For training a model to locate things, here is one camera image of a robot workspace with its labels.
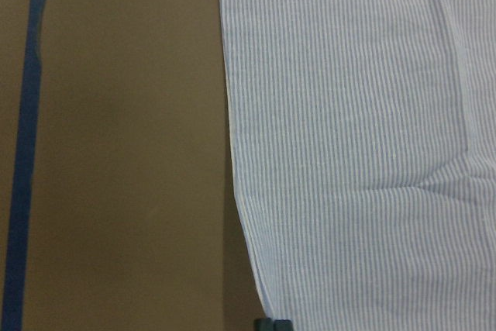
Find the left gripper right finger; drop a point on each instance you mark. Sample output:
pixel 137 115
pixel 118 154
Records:
pixel 282 325

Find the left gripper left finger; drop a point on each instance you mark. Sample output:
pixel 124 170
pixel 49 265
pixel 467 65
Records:
pixel 265 324

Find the light blue striped shirt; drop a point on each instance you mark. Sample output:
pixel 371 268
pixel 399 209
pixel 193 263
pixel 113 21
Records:
pixel 362 137

